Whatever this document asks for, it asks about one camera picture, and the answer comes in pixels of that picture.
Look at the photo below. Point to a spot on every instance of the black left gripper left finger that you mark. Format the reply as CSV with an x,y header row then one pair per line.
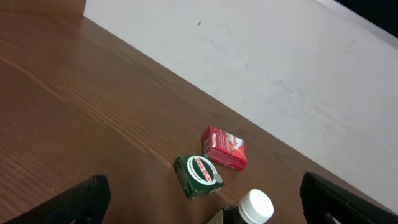
x,y
84,203

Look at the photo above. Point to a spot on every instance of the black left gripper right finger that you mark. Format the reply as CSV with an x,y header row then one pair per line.
x,y
325,202

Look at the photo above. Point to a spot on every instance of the dark bottle white cap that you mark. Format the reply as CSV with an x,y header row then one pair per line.
x,y
255,207

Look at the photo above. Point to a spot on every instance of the red medicine box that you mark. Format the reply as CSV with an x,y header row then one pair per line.
x,y
224,148

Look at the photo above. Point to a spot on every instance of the green Zam-Buk box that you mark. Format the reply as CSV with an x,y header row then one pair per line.
x,y
198,175

